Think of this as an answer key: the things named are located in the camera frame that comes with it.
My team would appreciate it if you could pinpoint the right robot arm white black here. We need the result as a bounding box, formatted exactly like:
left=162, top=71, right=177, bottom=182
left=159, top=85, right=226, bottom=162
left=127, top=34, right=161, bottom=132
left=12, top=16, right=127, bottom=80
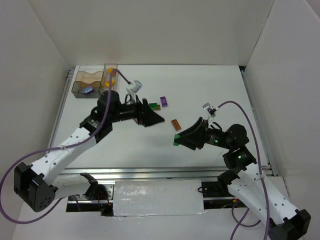
left=174, top=117, right=311, bottom=240

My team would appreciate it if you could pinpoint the purple lego plate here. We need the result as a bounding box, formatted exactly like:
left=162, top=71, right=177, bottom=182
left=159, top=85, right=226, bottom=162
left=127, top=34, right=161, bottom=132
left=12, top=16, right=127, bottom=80
left=160, top=96, right=168, bottom=108

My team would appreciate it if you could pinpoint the yellow lego brick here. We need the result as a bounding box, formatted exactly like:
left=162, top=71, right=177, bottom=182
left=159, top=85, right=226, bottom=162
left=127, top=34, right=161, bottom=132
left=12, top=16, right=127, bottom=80
left=105, top=79, right=115, bottom=88

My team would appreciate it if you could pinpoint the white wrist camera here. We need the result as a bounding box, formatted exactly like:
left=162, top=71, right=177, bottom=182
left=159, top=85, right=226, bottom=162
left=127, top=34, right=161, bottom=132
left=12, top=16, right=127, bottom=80
left=126, top=80, right=143, bottom=94
left=202, top=102, right=218, bottom=125

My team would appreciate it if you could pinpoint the white foam cover board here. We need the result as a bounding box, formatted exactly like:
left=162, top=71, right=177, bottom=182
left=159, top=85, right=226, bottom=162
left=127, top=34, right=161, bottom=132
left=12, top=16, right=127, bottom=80
left=113, top=179, right=205, bottom=217

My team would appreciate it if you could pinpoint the clear tall container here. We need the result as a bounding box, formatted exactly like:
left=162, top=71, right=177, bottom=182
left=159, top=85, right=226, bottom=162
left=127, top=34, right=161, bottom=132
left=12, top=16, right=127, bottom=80
left=100, top=63, right=119, bottom=94

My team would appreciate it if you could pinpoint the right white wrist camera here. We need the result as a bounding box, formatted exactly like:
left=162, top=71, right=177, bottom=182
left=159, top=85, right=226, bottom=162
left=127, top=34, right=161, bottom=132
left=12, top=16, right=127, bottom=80
left=202, top=102, right=218, bottom=125

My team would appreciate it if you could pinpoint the orange lego brick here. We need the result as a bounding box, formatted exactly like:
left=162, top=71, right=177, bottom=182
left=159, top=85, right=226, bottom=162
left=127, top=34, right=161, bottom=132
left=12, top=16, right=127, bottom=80
left=107, top=67, right=117, bottom=76

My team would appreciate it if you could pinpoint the grey tinted container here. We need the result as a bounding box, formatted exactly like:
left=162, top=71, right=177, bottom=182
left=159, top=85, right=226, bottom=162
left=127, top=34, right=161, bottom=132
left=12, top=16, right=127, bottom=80
left=71, top=81, right=102, bottom=99

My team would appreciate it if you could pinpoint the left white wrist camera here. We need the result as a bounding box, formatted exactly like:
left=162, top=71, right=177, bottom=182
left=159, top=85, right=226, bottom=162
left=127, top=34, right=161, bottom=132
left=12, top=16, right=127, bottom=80
left=126, top=80, right=143, bottom=94

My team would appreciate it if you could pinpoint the small green lego brick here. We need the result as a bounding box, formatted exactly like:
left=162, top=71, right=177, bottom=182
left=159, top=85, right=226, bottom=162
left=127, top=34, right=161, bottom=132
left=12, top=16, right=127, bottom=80
left=173, top=134, right=180, bottom=146

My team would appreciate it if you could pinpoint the brown lego tile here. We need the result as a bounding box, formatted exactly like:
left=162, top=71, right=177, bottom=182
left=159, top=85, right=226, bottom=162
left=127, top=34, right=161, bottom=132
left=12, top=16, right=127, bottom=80
left=171, top=119, right=182, bottom=131

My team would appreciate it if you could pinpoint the aluminium front rail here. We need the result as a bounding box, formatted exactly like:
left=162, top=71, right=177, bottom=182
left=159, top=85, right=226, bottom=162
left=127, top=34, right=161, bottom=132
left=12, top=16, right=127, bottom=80
left=59, top=166, right=273, bottom=181

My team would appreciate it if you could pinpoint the purple round lego piece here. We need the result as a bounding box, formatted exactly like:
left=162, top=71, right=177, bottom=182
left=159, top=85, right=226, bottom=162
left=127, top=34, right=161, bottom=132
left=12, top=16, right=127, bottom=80
left=82, top=86, right=95, bottom=95

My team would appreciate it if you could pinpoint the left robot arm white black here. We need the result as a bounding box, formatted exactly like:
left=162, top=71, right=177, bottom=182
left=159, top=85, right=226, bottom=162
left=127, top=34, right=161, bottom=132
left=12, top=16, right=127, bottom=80
left=13, top=90, right=164, bottom=213

